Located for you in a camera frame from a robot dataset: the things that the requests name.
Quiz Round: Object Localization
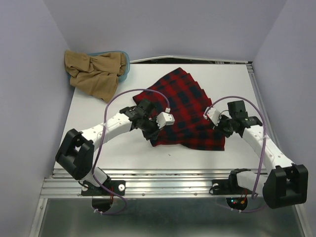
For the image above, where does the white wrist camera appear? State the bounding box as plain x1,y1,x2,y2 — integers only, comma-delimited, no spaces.
156,112,175,129
203,107,221,126

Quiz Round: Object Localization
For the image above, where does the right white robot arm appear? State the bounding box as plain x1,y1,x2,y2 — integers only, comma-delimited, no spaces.
203,100,308,209

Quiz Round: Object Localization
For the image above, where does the teal plastic basket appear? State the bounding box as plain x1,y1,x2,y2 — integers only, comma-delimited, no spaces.
64,50,130,89

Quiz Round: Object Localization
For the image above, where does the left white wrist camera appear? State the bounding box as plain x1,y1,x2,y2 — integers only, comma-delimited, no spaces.
156,112,175,129

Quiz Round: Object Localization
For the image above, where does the tan skirt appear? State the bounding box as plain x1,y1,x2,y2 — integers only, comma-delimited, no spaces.
64,50,127,103

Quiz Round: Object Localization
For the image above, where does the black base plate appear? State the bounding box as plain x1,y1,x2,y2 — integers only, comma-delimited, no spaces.
81,180,126,197
209,179,252,195

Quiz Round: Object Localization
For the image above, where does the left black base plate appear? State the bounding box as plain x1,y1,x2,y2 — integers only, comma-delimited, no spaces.
81,180,126,197

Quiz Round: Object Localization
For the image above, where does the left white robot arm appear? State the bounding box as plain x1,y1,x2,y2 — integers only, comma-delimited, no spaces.
55,99,161,195

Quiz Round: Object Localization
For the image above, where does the red plaid skirt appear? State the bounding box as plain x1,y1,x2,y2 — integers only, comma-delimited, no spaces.
133,68,225,151

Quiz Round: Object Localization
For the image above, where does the aluminium rail frame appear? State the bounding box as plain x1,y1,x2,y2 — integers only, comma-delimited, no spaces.
30,63,313,237

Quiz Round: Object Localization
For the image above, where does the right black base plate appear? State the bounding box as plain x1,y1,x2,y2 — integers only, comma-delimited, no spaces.
209,179,252,195

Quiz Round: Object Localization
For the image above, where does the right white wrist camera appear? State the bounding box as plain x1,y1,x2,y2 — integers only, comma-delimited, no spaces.
203,107,221,126

